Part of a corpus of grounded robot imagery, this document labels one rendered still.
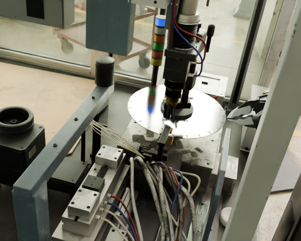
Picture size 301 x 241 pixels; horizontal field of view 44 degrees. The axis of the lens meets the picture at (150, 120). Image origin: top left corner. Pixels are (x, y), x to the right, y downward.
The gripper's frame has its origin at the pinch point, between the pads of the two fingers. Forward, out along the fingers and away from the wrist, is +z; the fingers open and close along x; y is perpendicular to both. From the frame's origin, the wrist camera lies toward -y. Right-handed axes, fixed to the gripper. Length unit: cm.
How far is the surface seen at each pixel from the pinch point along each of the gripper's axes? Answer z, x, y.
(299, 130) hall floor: 40, -91, 182
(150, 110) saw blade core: 23.0, 10.4, -6.0
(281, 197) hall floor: 35, -95, 96
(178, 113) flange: 15.0, 6.3, -3.0
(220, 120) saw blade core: 5.3, -1.3, 3.2
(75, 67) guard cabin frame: 81, 30, 29
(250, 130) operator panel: 5.0, -14.2, 21.2
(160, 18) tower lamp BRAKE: 22.7, 35.4, 20.6
